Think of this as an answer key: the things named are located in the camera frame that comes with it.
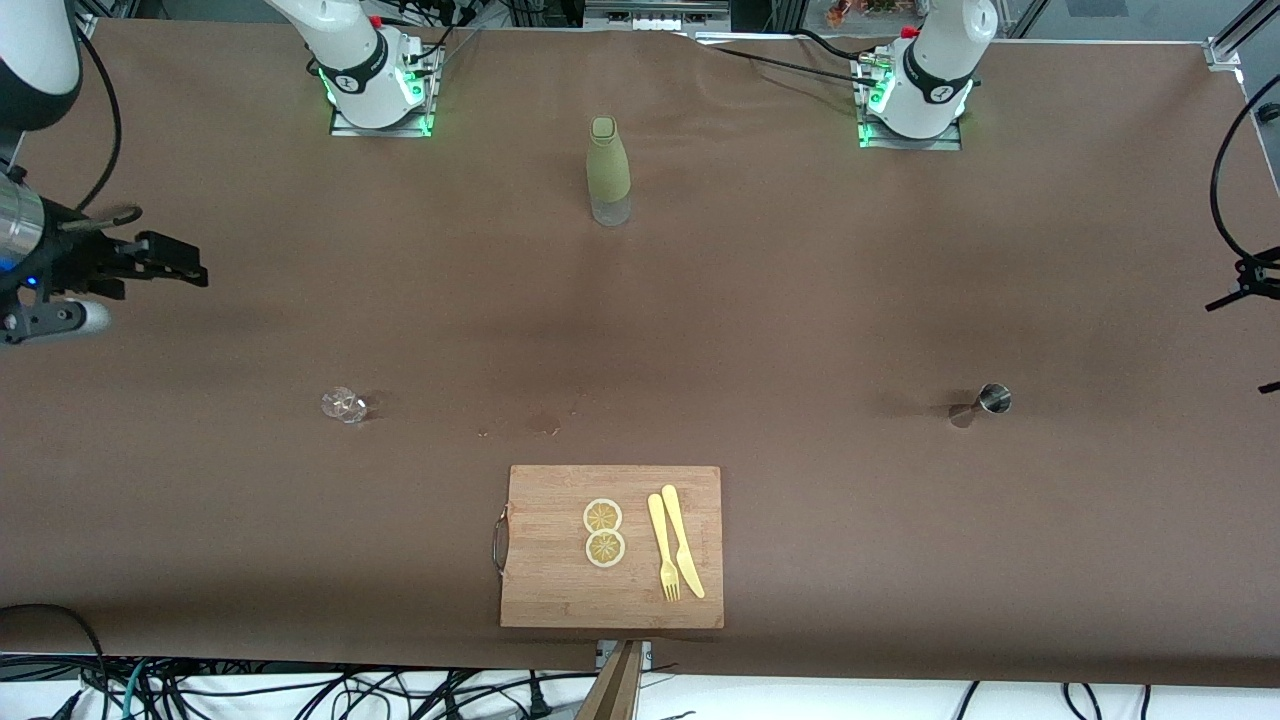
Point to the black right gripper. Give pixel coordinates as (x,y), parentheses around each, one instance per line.
(68,260)

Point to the small clear glass cup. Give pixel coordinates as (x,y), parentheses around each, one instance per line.
(344,405)

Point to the steel jigger measuring cup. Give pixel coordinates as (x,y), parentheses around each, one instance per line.
(992,399)

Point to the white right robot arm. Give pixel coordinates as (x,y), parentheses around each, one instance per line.
(355,60)

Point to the brown table cover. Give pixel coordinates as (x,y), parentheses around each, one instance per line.
(800,300)

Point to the green sleeved glass bottle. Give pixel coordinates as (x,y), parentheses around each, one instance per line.
(608,165)

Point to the lemon slice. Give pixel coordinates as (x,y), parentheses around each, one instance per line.
(602,516)
(605,548)

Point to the wooden cutting board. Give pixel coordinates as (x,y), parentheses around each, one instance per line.
(560,590)

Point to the yellow plastic fork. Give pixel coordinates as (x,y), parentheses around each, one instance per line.
(660,535)

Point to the yellow plastic knife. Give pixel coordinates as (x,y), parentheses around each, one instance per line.
(678,535)

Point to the aluminium corner bracket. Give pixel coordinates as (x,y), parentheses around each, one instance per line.
(88,27)
(1222,55)

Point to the aluminium frame beam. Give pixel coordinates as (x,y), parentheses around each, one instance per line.
(1250,22)

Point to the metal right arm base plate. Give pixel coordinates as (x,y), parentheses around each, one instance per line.
(380,130)

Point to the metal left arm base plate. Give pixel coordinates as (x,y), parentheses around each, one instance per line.
(905,143)

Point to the metal post bracket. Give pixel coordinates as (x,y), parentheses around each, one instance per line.
(645,655)

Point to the wooden camera post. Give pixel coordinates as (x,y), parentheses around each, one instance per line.
(615,695)

